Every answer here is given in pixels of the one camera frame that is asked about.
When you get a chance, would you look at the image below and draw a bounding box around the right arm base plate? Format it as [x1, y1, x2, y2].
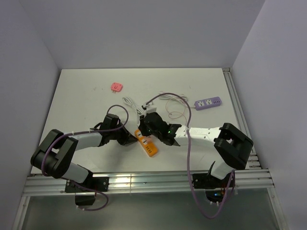
[192, 173, 231, 189]

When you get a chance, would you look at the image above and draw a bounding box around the white orange strip cable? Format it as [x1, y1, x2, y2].
[122, 96, 146, 118]

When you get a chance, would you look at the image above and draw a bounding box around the aluminium mounting rail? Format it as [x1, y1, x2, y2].
[22, 154, 274, 196]

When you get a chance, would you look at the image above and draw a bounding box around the pink plug adapter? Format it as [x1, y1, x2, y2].
[110, 82, 123, 93]

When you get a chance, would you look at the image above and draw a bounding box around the purple power strip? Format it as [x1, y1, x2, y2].
[194, 97, 222, 111]

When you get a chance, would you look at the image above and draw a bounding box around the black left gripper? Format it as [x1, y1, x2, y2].
[109, 122, 138, 146]

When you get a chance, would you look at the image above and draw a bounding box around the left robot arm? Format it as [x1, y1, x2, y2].
[30, 114, 138, 191]

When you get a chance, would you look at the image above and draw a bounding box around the white purple strip cable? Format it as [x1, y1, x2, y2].
[159, 91, 190, 103]

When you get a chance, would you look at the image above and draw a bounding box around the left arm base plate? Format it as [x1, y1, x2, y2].
[65, 176, 109, 193]

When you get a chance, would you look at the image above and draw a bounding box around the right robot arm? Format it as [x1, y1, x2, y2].
[139, 112, 253, 187]

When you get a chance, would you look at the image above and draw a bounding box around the orange power strip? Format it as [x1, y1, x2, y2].
[134, 129, 158, 158]

